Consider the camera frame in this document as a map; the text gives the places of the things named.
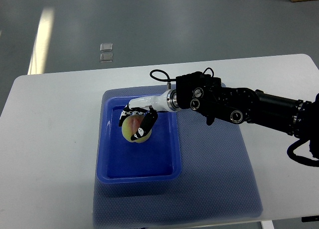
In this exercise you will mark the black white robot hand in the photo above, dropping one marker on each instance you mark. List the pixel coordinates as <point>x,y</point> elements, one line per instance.
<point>149,106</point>

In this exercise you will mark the yellow red peach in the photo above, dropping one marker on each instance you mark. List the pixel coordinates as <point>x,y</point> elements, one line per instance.
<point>131,125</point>

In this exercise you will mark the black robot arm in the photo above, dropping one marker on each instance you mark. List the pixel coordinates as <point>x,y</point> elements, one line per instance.
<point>204,94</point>

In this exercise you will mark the lower metal floor plate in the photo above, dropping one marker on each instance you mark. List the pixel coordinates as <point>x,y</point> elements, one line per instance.
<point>106,57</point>

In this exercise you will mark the metal floor plate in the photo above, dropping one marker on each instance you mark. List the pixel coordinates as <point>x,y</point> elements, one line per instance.
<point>106,57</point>
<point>106,47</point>

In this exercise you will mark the upper metal floor plate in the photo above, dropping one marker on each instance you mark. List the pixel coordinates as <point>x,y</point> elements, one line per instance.
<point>106,47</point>

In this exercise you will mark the blue plastic tray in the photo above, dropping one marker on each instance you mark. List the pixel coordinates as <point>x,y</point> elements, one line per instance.
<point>120,161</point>

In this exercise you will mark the blue grey textured mat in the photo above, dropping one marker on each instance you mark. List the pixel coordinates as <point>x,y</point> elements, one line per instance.
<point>216,182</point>

